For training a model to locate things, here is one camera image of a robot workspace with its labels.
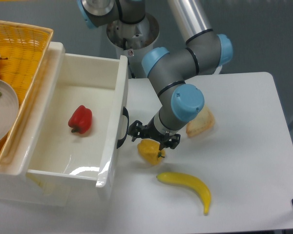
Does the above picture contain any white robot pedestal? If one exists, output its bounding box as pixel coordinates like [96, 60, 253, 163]
[106, 13, 159, 78]

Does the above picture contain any yellow banana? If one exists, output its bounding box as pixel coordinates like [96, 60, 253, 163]
[156, 172, 212, 215]

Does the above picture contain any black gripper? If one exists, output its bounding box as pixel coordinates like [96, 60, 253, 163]
[127, 120, 181, 150]

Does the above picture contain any white ribbed plate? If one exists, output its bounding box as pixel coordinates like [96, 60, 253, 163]
[0, 80, 19, 141]

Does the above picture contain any yellow bell pepper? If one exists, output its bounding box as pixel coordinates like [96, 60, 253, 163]
[137, 139, 166, 166]

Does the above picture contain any red bell pepper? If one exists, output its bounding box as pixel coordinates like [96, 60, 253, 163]
[68, 105, 92, 134]

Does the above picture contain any white top drawer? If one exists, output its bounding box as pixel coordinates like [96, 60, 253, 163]
[27, 54, 129, 205]

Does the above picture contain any white drawer cabinet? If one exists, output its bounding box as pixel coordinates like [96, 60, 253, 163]
[0, 42, 70, 206]

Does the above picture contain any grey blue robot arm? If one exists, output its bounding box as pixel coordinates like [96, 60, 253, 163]
[77, 0, 233, 149]

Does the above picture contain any black top drawer handle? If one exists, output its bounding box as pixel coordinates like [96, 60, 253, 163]
[117, 106, 129, 149]

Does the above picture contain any slice of bread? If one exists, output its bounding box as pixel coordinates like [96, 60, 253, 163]
[186, 105, 215, 137]

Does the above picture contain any yellow woven basket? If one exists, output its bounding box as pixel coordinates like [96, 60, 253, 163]
[0, 20, 53, 163]

